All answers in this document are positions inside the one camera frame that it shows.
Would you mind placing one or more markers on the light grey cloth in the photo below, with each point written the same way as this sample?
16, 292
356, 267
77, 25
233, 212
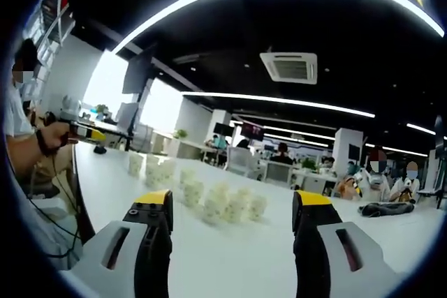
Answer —
45, 230

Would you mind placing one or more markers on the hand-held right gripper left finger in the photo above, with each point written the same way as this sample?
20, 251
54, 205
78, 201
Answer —
118, 252

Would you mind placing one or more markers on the black wristband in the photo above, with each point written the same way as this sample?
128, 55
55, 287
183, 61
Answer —
42, 143

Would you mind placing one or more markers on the small dark object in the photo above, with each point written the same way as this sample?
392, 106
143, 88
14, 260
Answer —
100, 149

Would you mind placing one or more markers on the person's left hand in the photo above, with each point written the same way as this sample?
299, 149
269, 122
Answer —
57, 137

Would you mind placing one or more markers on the white mesh office chair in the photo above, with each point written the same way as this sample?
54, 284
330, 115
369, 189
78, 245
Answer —
279, 173
241, 160

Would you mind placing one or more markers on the black stand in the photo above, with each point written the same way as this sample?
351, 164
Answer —
438, 158

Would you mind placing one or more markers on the dark grey cloth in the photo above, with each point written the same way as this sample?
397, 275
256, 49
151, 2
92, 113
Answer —
384, 209

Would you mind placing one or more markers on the white table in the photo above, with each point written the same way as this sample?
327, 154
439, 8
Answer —
227, 259

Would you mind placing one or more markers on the white wall shelving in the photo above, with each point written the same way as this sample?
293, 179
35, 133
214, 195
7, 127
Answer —
52, 29

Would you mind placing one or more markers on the hanging black screen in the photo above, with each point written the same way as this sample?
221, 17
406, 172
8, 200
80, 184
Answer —
135, 74

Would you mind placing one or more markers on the group of white paper cups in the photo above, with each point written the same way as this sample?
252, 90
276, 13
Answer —
216, 203

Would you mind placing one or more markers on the green potted plant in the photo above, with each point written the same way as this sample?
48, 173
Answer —
309, 164
180, 134
102, 107

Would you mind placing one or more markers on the person's head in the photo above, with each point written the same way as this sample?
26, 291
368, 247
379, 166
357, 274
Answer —
28, 53

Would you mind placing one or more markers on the straight ceiling light strip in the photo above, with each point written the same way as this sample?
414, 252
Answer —
279, 100

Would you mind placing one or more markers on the ceiling air conditioner vent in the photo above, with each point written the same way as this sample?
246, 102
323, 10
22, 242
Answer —
289, 67

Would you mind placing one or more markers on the person's white shirt torso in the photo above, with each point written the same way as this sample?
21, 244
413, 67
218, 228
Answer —
14, 116

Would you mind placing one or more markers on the white pillar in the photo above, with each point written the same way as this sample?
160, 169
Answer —
345, 146

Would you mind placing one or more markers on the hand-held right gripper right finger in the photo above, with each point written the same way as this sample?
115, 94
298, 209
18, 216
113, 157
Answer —
335, 256

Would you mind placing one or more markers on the dark display screen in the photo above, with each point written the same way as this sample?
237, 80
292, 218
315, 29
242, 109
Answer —
253, 132

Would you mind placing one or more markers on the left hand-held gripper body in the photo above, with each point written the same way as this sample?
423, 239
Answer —
69, 111

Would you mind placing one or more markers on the person's tan trousers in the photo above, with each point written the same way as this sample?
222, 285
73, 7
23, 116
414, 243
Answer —
45, 169

